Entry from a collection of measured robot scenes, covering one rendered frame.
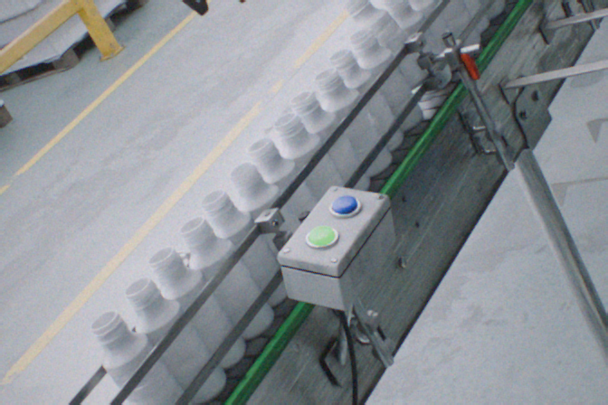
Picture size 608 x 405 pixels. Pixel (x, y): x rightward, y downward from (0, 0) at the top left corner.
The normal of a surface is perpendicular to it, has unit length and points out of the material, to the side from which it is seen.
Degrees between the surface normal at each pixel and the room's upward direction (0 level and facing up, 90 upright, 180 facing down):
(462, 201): 90
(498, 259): 0
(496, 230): 0
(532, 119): 90
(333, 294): 90
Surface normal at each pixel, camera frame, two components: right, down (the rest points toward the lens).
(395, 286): 0.76, -0.12
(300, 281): -0.47, 0.58
